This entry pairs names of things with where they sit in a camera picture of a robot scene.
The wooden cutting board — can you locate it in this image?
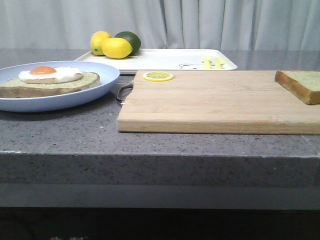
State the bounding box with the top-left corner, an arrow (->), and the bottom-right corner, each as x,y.
116,70 -> 320,135

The green lime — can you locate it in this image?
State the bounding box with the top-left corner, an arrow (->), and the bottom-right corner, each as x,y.
115,31 -> 142,55

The bread slice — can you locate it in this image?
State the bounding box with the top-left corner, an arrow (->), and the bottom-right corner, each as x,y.
0,72 -> 101,98
274,70 -> 320,105

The metal cutting board handle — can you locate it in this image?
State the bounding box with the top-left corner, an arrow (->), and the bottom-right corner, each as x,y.
116,82 -> 134,102

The white curtain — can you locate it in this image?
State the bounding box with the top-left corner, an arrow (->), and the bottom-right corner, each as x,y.
0,0 -> 320,51

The blue round plate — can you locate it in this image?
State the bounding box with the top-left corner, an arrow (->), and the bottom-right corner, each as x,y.
0,60 -> 120,113

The yellow lemon slice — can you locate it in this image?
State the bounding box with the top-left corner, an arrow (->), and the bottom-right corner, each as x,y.
142,71 -> 175,82

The fried egg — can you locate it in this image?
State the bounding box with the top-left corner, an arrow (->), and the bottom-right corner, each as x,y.
18,66 -> 83,84

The white rectangular tray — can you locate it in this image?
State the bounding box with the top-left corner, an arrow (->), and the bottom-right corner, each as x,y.
76,48 -> 238,75

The front yellow lemon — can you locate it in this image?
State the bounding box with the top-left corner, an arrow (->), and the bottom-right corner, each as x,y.
101,37 -> 133,59

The back yellow lemon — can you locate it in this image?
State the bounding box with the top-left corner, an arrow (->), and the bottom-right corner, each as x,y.
90,30 -> 112,56

